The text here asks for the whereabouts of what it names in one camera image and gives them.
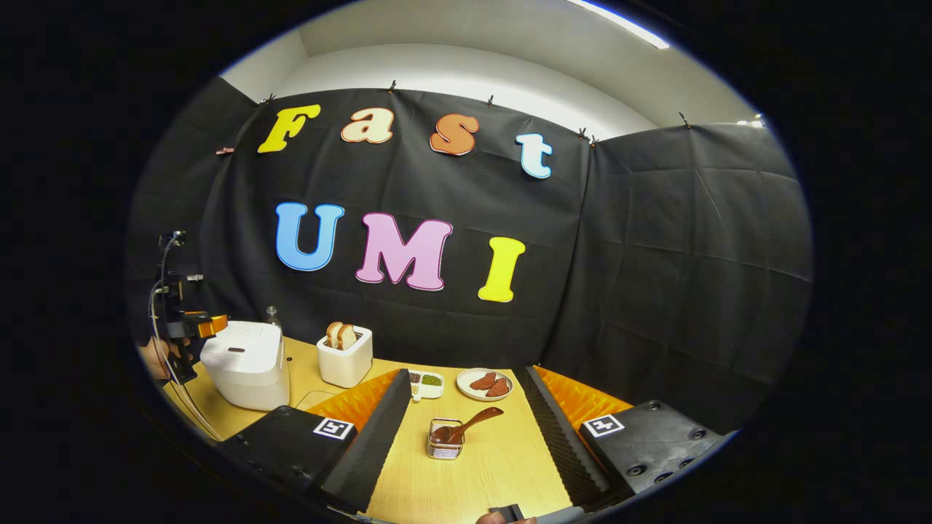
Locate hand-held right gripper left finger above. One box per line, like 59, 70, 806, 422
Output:
218, 369, 413, 513

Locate white round plate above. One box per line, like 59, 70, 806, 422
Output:
457, 368, 515, 402

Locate brown wooden spoon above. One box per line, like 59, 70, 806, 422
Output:
432, 407, 505, 446

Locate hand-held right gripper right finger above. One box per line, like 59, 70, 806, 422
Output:
524, 366, 736, 510

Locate white divided bean dish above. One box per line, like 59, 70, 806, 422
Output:
408, 370, 445, 402

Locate white toaster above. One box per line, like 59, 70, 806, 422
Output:
317, 326, 374, 389

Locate white rice cooker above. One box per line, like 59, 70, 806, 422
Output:
200, 321, 291, 412

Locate clear wire chopstick holder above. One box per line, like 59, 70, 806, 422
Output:
427, 418, 465, 461

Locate black backdrop cloth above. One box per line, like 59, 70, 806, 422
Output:
127, 76, 814, 437

